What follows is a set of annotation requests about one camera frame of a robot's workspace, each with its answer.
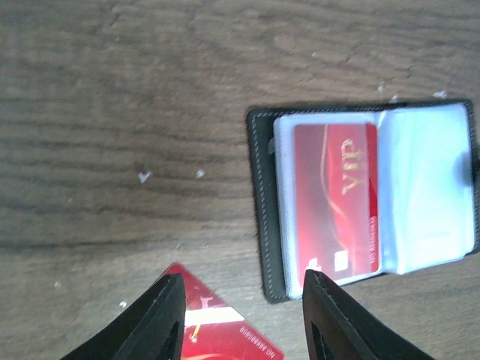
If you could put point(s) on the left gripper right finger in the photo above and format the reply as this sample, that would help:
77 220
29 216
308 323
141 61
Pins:
338 327

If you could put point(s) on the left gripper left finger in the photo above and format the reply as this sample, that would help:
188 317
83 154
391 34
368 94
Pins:
152 327

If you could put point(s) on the red card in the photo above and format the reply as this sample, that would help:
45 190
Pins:
215 330

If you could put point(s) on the black leather card holder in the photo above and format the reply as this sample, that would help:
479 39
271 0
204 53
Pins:
428 185

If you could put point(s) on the red VIP card overlapped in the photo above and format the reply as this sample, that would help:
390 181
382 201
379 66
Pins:
336 199

